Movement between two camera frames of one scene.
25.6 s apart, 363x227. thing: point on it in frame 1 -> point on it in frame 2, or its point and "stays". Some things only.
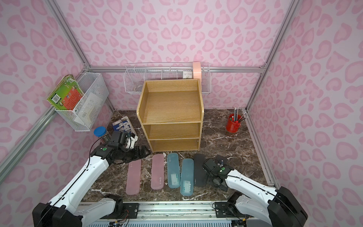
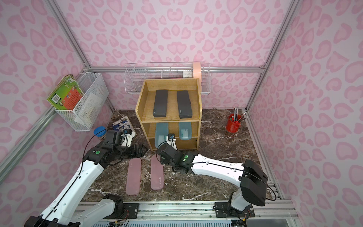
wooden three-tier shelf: (171, 111) stays
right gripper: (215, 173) -> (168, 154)
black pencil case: (199, 172) -> (160, 103)
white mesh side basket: (95, 95) stays
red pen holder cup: (233, 123) stays
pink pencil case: (157, 171) stays
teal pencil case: (173, 170) -> (161, 132)
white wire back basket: (136, 74) stays
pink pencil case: (133, 181) stays
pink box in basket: (197, 71) stays
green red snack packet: (66, 94) stays
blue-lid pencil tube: (99, 131) stays
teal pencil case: (187, 180) -> (185, 130)
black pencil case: (218, 157) -> (184, 105)
